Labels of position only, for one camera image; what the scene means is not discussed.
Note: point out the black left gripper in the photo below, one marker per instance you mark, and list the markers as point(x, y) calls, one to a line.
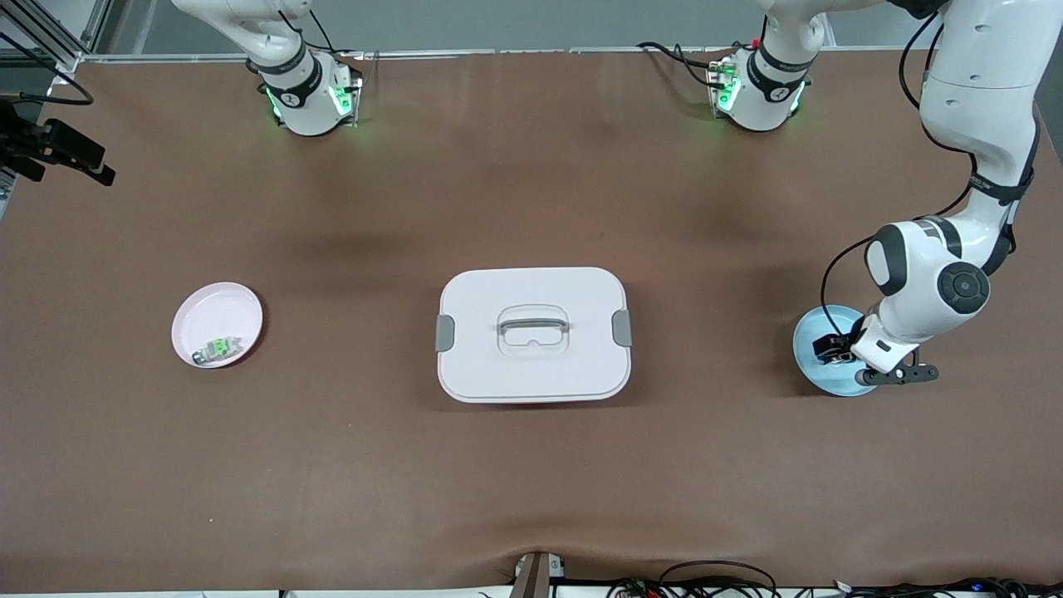
point(835, 346)

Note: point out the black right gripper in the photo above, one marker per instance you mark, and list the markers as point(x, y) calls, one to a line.
point(41, 143)

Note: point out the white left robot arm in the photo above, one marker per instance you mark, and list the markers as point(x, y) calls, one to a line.
point(922, 266)

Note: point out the blue round plate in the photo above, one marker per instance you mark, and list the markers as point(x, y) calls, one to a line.
point(818, 378)

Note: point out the pink round plate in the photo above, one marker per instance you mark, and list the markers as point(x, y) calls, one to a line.
point(216, 320)

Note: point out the brown table mat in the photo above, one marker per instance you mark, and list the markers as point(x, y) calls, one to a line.
point(531, 482)

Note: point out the aluminium frame profile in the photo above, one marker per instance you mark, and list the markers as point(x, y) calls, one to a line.
point(71, 60)

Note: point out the green and white switch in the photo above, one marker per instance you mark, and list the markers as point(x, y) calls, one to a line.
point(217, 347)

